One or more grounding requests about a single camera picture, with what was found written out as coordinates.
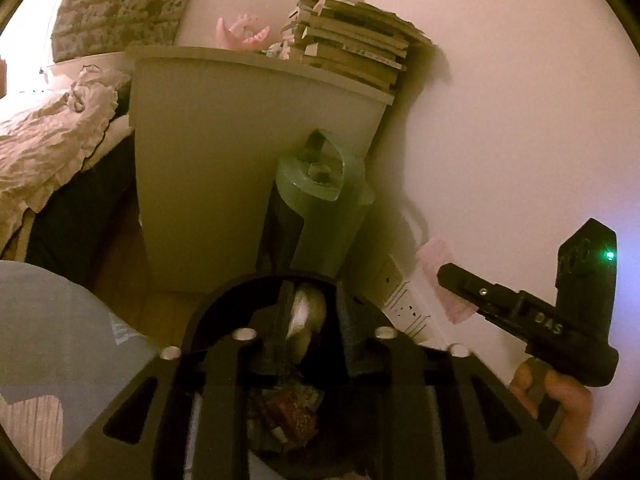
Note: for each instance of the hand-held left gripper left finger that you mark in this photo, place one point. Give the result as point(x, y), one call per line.
point(275, 340)

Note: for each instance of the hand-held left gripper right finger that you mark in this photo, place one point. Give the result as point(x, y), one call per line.
point(352, 345)

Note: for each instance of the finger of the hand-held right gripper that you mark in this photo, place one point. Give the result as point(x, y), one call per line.
point(475, 287)

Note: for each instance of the white tissue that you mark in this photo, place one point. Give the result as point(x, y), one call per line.
point(305, 310)

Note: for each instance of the black trash bin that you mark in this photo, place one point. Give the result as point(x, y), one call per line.
point(220, 297)

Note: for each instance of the person's right hand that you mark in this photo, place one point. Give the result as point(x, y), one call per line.
point(570, 405)

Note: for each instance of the pink paper sheet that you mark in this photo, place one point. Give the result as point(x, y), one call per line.
point(435, 260)

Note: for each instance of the white power strip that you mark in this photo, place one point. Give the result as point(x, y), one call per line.
point(407, 305)

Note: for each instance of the red brown snack wrapper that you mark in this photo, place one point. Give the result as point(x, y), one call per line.
point(295, 412)

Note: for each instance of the beige cabinet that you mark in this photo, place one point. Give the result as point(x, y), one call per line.
point(210, 160)

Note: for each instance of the dark bed base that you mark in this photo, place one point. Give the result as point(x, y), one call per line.
point(85, 220)

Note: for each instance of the stack of worn books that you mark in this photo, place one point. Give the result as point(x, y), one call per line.
point(350, 45)

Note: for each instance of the white ruffled duvet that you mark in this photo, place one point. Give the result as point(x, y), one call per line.
point(45, 135)

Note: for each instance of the pink toy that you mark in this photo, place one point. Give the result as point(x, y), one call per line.
point(245, 32)

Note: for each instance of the brick pattern wall poster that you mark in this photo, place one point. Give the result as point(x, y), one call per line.
point(120, 5)

